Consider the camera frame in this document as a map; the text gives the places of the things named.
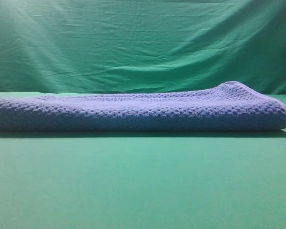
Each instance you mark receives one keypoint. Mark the blue waffle-weave towel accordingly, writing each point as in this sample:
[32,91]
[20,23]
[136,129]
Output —
[230,106]

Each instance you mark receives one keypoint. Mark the green backdrop cloth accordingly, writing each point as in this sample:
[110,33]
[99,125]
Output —
[141,46]

